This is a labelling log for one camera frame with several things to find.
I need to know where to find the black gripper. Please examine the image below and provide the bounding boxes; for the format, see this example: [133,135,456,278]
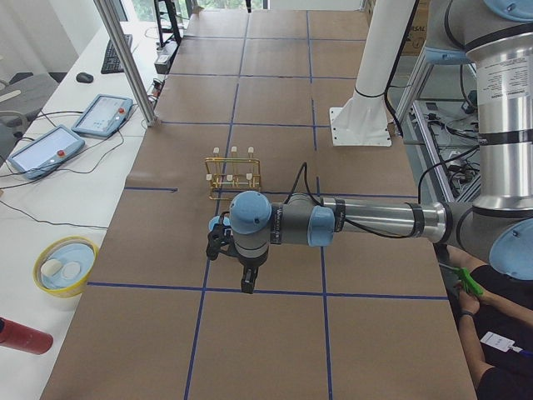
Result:
[238,253,267,294]

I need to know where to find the light blue plastic cup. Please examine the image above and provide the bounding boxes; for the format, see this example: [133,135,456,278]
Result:
[208,215,231,232]

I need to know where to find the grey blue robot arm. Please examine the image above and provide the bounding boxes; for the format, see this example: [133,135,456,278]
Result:
[207,1,532,293]

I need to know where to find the yellow bowl with blue plate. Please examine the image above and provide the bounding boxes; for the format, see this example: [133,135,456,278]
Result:
[32,236,99,298]

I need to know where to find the far blue teach pendant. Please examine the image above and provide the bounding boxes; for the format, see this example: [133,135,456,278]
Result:
[72,94,133,138]

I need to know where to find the blue teach pendant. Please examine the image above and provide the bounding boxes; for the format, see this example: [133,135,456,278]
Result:
[72,94,133,138]
[7,125,85,180]

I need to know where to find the near blue teach pendant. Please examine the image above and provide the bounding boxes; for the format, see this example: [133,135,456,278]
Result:
[7,125,85,180]

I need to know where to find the red bottle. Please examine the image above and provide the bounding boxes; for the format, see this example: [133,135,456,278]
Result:
[1,317,53,355]

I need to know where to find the black keyboard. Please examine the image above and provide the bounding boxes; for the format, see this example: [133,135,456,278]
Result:
[101,40,124,74]

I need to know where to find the seated person in black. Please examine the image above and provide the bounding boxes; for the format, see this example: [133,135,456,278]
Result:
[446,246,532,399]

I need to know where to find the black computer mouse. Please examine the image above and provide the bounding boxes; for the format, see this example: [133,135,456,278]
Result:
[76,72,94,83]

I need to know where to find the grey office chair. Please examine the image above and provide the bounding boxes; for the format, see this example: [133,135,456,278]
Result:
[1,73,58,149]

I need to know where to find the cardboard box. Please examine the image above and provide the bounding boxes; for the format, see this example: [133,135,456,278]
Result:
[360,0,430,57]

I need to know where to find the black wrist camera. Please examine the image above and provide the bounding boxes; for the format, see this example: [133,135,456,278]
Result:
[206,212,238,261]

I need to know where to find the gold wire cup holder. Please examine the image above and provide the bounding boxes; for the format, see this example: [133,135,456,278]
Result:
[204,146,262,200]

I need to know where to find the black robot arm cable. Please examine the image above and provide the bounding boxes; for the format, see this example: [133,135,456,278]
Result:
[284,162,417,239]

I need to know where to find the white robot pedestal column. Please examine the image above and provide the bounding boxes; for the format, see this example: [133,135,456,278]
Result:
[330,0,418,147]

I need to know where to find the aluminium frame post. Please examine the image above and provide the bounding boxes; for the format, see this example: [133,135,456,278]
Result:
[93,0,157,127]

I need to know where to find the green handled tool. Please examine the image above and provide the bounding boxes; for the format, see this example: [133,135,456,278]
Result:
[439,262,485,304]

